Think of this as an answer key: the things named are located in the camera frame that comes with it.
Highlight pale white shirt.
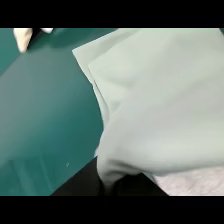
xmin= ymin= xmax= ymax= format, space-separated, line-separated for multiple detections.
xmin=71 ymin=28 xmax=224 ymax=197

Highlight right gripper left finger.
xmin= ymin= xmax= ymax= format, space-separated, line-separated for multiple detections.
xmin=51 ymin=156 xmax=105 ymax=197

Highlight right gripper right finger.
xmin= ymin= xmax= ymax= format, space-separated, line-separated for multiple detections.
xmin=113 ymin=173 xmax=169 ymax=197

